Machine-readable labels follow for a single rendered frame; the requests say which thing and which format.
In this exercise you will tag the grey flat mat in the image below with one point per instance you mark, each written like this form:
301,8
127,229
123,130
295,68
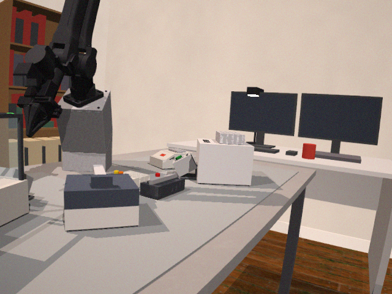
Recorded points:
38,256

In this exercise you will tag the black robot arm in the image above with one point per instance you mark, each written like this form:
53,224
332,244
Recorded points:
45,66

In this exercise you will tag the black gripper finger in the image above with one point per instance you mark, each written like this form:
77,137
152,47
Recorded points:
44,118
27,109

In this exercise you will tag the cream block with round holes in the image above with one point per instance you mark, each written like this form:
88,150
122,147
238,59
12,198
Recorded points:
164,158

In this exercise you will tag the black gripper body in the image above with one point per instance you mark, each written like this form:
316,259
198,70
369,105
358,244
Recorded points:
48,104

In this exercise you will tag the white tube rack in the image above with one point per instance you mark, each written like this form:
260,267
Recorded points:
140,177

